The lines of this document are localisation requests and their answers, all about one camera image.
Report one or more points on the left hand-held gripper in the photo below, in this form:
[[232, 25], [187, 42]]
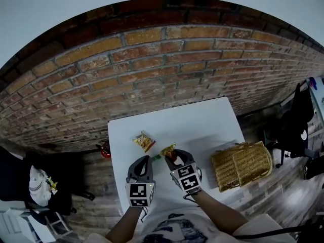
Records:
[[140, 194]]

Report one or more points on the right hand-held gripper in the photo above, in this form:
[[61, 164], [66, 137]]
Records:
[[187, 178]]

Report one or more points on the orange red snack packet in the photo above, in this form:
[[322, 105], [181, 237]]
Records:
[[168, 149]]

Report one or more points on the green candy stick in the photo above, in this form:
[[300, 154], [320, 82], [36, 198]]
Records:
[[156, 157]]

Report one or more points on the yellow snack packet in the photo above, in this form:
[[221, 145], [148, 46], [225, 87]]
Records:
[[144, 141]]

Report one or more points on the two-tier wicker basket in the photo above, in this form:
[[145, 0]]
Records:
[[243, 166]]

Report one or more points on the person's left forearm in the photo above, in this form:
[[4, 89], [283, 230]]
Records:
[[124, 226]]

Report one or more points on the person's right forearm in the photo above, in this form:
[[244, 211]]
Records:
[[220, 211]]

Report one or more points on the red round container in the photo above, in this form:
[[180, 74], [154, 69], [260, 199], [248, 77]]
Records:
[[105, 151]]

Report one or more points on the white printed shirt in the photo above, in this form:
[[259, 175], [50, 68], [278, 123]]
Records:
[[177, 229]]

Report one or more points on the yellow green toy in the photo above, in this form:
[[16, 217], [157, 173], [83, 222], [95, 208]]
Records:
[[52, 184]]

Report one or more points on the white cloth bag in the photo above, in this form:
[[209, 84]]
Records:
[[38, 188]]

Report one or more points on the black chair with round sticker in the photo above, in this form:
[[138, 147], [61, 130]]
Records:
[[291, 135]]

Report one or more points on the black mesh office chair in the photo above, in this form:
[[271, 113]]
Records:
[[15, 176]]

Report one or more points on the black jacket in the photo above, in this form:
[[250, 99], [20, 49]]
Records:
[[301, 105]]

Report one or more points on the light blue desk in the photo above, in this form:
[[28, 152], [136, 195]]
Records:
[[317, 100]]

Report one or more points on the blue plastic item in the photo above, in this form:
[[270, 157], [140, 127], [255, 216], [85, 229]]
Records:
[[314, 81]]

